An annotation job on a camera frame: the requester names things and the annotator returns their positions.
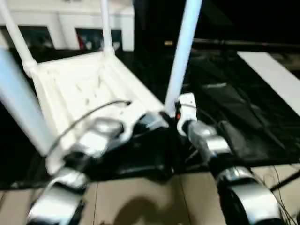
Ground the white plastic table leg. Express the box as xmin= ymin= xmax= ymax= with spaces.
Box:
xmin=0 ymin=0 xmax=38 ymax=71
xmin=100 ymin=0 xmax=116 ymax=56
xmin=0 ymin=46 xmax=54 ymax=157
xmin=164 ymin=0 xmax=204 ymax=116

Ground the white plastic table top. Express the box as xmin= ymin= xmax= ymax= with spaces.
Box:
xmin=23 ymin=51 xmax=170 ymax=176

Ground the black work mat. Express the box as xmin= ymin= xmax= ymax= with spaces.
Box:
xmin=0 ymin=45 xmax=300 ymax=190

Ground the black case with yellow label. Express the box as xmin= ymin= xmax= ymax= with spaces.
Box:
xmin=133 ymin=0 xmax=195 ymax=53

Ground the black metal rod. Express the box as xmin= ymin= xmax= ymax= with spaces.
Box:
xmin=192 ymin=38 xmax=300 ymax=49

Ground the white flat board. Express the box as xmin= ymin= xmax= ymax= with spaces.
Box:
xmin=237 ymin=52 xmax=300 ymax=110

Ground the black metal table strut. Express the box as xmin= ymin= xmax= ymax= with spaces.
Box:
xmin=269 ymin=171 xmax=300 ymax=191

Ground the white cabinet with glass doors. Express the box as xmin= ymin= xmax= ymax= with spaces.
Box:
xmin=0 ymin=0 xmax=136 ymax=52

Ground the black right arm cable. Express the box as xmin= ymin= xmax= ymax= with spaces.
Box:
xmin=180 ymin=102 xmax=218 ymax=128

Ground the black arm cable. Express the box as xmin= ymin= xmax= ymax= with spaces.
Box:
xmin=180 ymin=102 xmax=218 ymax=128
xmin=46 ymin=100 xmax=132 ymax=158

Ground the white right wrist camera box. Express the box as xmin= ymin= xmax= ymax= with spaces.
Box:
xmin=177 ymin=93 xmax=198 ymax=137

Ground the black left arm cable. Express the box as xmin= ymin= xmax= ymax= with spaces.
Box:
xmin=46 ymin=100 xmax=132 ymax=158

